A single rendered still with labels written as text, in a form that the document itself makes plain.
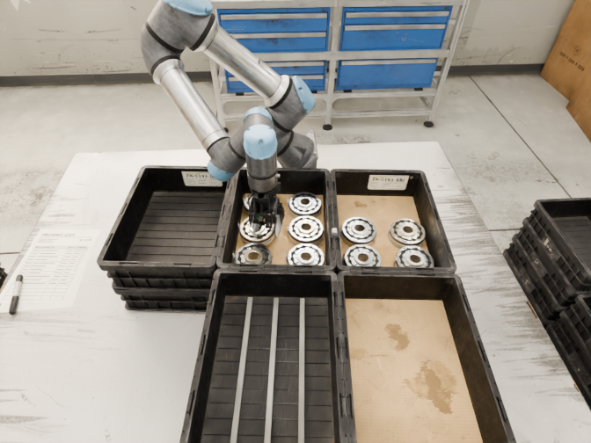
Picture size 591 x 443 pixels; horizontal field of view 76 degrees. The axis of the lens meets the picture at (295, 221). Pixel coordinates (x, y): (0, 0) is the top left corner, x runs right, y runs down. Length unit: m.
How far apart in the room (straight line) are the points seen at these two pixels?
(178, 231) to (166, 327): 0.28
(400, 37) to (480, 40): 1.40
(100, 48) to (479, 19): 3.34
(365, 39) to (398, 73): 0.37
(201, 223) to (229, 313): 0.33
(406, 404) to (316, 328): 0.26
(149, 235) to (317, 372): 0.64
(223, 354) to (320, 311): 0.26
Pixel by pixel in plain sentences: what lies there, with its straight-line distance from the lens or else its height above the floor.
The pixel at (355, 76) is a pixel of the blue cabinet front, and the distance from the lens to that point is 2.98.
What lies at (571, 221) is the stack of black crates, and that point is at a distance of 2.06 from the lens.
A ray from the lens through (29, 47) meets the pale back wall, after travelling 4.25.
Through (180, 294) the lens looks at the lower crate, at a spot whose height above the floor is 0.80.
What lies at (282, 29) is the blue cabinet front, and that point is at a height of 0.76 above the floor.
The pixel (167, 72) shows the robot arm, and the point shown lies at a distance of 1.16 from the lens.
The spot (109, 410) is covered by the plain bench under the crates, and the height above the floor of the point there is 0.70.
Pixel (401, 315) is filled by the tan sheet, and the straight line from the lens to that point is 1.02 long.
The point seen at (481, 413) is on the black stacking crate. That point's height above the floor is 0.86.
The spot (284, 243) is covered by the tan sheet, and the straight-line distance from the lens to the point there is 1.12.
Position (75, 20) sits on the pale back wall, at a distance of 3.98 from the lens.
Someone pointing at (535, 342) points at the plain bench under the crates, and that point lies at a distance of 1.29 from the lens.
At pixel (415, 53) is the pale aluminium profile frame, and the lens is 2.98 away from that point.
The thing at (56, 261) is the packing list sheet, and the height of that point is 0.70.
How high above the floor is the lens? 1.69
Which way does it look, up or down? 46 degrees down
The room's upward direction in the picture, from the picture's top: 1 degrees clockwise
